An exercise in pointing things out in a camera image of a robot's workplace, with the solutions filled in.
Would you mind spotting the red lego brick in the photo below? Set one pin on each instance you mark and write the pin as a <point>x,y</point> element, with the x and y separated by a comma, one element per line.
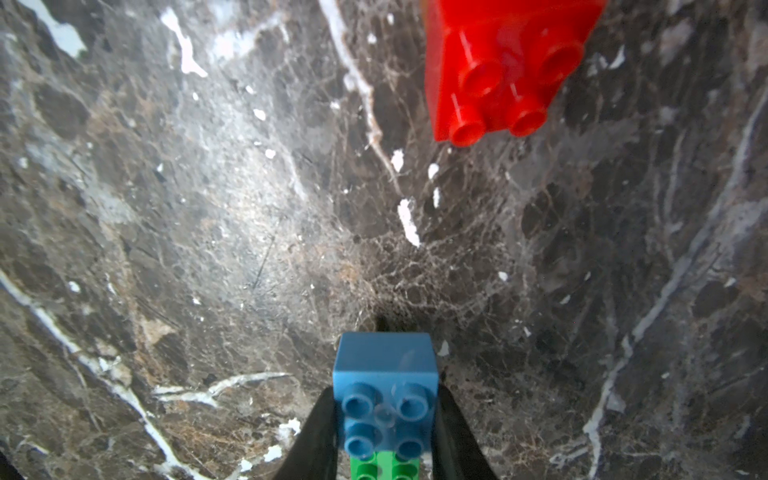
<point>497,65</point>

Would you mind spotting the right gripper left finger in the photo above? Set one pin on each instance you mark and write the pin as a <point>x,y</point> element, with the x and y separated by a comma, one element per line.
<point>314,454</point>

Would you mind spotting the blue lego brick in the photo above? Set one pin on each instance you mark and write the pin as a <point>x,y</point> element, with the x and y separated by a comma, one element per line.
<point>385,389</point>

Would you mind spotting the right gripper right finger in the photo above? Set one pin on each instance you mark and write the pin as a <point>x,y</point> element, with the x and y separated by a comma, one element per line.
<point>455,451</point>

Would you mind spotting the green lego brick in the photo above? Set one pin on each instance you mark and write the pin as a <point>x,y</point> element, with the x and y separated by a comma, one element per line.
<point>385,465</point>

